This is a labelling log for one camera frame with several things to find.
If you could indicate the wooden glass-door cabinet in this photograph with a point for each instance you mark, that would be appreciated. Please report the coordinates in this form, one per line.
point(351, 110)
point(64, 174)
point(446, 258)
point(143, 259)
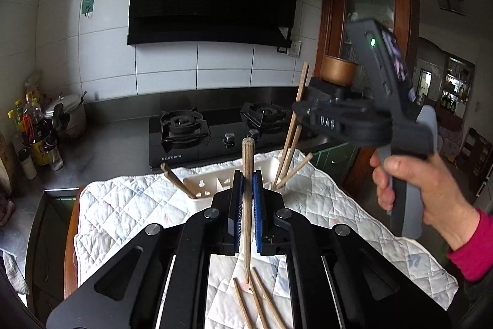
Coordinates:
point(331, 5)

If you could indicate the person's right hand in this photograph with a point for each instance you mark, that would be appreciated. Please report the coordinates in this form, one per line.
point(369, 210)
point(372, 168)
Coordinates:
point(435, 190)

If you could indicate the yellow-labelled jar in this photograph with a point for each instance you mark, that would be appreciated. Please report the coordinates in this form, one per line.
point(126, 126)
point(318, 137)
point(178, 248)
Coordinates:
point(43, 151)

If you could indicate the round wooden cutting board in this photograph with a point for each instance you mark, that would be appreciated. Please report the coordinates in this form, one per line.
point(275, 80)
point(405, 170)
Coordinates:
point(5, 163)

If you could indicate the shelf with bottles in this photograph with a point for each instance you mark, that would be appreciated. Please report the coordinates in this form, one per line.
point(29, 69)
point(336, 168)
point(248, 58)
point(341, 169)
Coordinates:
point(456, 90)

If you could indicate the green base cabinet door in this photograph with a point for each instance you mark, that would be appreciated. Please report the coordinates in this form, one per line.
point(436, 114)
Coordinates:
point(339, 159)

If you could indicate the yellow-capped bottle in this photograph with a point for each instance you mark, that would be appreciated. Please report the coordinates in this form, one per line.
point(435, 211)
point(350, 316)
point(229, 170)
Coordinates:
point(15, 128)

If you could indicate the white quilted blanket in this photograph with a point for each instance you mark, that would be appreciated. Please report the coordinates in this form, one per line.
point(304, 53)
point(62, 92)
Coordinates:
point(127, 198)

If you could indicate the grey dish rag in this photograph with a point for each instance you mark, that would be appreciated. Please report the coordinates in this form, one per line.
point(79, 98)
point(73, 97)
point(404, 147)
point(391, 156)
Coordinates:
point(15, 271)

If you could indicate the black wall plug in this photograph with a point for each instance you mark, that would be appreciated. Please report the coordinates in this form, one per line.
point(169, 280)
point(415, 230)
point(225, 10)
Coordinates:
point(282, 49)

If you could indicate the ceiling vent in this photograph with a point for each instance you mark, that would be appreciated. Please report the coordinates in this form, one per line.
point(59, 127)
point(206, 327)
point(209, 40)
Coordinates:
point(448, 1)

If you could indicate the small white cup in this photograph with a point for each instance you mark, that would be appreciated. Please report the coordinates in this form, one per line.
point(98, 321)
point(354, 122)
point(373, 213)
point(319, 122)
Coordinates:
point(27, 167)

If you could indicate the lidded metal cooker pot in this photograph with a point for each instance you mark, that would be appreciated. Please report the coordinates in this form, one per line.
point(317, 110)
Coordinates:
point(71, 117)

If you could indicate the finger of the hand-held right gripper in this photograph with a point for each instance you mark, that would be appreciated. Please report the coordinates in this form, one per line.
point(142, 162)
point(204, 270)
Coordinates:
point(331, 90)
point(319, 119)

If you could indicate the white wall socket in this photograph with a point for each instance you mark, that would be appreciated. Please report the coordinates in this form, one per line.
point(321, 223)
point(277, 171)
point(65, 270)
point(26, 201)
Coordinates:
point(295, 48)

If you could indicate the black gas stove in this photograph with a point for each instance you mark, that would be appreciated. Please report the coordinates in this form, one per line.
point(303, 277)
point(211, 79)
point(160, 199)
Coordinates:
point(215, 144)

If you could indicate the person's right forearm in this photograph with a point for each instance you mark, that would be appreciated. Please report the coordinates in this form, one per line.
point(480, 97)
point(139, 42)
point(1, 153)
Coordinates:
point(473, 252)

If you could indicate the brown wooden chopstick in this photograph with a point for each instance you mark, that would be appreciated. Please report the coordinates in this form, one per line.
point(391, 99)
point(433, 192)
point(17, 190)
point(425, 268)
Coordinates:
point(298, 167)
point(177, 180)
point(256, 309)
point(269, 302)
point(304, 78)
point(242, 304)
point(292, 148)
point(247, 159)

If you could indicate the green wall hook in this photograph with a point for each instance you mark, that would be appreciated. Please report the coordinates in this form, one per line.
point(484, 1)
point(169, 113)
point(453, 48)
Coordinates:
point(88, 1)

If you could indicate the brown inner cooking pot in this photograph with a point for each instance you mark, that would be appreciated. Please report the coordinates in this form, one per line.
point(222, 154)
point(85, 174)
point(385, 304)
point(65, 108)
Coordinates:
point(339, 70)

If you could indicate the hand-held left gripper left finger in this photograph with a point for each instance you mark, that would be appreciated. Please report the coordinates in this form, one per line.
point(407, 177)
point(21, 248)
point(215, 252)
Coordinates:
point(238, 205)

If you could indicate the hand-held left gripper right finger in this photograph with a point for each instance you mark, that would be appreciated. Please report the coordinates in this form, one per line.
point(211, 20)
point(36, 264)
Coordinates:
point(257, 213)

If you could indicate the white plastic utensil holder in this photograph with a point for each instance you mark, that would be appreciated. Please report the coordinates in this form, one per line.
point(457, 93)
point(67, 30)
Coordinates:
point(204, 184)

